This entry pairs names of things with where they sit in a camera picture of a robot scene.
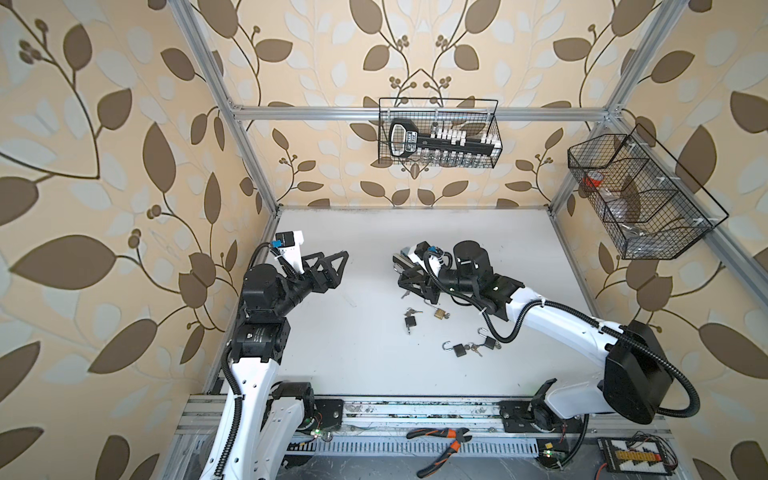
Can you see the right wire basket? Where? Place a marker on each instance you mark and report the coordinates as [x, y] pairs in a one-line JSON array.
[[652, 205]]

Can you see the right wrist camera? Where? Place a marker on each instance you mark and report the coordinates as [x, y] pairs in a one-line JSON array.
[[438, 258]]

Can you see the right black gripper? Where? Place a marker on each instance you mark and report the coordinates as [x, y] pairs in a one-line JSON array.
[[425, 290]]

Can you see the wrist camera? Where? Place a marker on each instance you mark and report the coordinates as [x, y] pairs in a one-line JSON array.
[[287, 246], [438, 258]]

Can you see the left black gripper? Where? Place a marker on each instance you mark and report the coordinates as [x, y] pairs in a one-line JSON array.
[[328, 281]]

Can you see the back wire basket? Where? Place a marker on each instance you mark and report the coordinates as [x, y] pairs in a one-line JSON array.
[[475, 116]]

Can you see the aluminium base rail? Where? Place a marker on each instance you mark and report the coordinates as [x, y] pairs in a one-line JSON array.
[[377, 426]]

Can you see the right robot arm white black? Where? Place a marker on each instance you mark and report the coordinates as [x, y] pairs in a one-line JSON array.
[[637, 381]]

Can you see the red capped item in basket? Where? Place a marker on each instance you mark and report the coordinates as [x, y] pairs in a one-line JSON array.
[[592, 180]]

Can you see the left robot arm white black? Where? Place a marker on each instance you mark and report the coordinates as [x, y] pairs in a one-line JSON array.
[[262, 414]]

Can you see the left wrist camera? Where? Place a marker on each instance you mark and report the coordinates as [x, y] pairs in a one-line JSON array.
[[287, 246]]

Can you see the black socket tool set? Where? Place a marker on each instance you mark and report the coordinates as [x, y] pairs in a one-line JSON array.
[[405, 140]]

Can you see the black power distribution board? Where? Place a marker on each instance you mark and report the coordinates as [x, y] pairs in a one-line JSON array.
[[641, 454]]

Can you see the keys between black padlocks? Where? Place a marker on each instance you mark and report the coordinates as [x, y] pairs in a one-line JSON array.
[[474, 347]]

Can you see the black padlock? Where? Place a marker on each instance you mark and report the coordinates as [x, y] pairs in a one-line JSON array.
[[410, 323], [458, 349], [489, 341]]

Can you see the wire basket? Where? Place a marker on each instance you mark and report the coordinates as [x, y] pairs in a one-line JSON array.
[[475, 116], [652, 205]]

